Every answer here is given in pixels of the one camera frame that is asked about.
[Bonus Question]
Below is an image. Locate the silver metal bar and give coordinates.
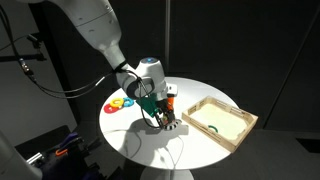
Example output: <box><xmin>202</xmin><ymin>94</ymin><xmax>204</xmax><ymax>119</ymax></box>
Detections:
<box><xmin>25</xmin><ymin>152</ymin><xmax>44</xmax><ymax>166</ymax></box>

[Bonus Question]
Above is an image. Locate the orange stacking peg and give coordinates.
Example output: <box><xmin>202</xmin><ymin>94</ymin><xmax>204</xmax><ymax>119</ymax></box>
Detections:
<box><xmin>167</xmin><ymin>95</ymin><xmax>175</xmax><ymax>111</ymax></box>

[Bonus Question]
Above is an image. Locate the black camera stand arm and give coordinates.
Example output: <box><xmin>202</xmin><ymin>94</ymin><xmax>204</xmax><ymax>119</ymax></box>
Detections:
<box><xmin>0</xmin><ymin>33</ymin><xmax>48</xmax><ymax>63</ymax></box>

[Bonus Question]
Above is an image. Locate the grey vertical pole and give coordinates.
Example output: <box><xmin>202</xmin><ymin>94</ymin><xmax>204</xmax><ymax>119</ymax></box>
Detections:
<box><xmin>163</xmin><ymin>0</ymin><xmax>172</xmax><ymax>78</ymax></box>

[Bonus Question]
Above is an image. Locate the purple clamp with orange handle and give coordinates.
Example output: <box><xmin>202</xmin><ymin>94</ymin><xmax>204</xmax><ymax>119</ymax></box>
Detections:
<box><xmin>54</xmin><ymin>131</ymin><xmax>84</xmax><ymax>158</ymax></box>

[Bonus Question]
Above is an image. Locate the wooden tray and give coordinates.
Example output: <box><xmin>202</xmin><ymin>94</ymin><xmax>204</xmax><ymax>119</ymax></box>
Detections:
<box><xmin>181</xmin><ymin>95</ymin><xmax>259</xmax><ymax>154</ymax></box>

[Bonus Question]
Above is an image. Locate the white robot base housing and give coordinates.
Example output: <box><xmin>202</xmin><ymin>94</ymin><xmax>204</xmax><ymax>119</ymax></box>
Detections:
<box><xmin>0</xmin><ymin>129</ymin><xmax>44</xmax><ymax>180</ymax></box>

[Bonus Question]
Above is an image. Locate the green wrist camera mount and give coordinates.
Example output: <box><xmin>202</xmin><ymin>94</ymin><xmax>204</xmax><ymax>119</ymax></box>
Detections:
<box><xmin>137</xmin><ymin>95</ymin><xmax>160</xmax><ymax>118</ymax></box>

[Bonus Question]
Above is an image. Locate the blue toy ring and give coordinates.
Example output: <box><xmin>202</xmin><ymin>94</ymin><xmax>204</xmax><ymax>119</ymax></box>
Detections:
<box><xmin>122</xmin><ymin>96</ymin><xmax>136</xmax><ymax>108</ymax></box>

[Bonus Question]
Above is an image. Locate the white table pedestal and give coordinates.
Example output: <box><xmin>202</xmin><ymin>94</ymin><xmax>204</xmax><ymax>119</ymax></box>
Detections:
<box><xmin>139</xmin><ymin>167</ymin><xmax>195</xmax><ymax>180</ymax></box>

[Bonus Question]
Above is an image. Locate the red flat toy ring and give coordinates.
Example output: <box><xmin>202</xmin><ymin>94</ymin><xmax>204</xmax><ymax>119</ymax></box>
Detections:
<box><xmin>103</xmin><ymin>102</ymin><xmax>120</xmax><ymax>115</ymax></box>

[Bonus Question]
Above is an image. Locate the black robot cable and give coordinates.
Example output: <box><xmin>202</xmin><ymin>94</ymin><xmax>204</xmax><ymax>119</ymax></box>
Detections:
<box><xmin>0</xmin><ymin>4</ymin><xmax>165</xmax><ymax>130</ymax></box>

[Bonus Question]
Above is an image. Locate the yellow toy ring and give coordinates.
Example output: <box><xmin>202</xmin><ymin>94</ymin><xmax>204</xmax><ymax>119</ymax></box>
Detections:
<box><xmin>109</xmin><ymin>97</ymin><xmax>125</xmax><ymax>109</ymax></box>

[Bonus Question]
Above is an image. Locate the dark green toy ring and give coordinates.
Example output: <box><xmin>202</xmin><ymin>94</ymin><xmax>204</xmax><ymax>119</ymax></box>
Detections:
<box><xmin>207</xmin><ymin>124</ymin><xmax>220</xmax><ymax>134</ymax></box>

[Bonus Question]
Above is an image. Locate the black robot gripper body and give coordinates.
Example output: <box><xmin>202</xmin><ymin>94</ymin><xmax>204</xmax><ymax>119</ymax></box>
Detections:
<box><xmin>153</xmin><ymin>84</ymin><xmax>179</xmax><ymax>122</ymax></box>

